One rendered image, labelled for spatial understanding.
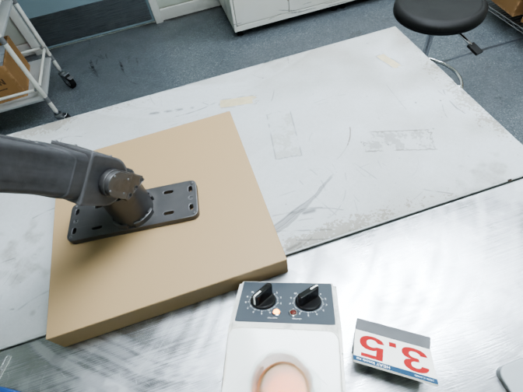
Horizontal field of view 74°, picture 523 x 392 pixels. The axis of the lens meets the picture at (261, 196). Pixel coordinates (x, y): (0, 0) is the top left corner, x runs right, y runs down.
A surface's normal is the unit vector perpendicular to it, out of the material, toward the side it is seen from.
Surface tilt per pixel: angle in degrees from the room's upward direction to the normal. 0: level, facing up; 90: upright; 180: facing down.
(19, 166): 88
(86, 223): 0
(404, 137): 0
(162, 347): 0
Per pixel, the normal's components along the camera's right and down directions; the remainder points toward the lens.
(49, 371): -0.11, -0.58
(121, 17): 0.29, 0.76
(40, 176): 0.85, 0.32
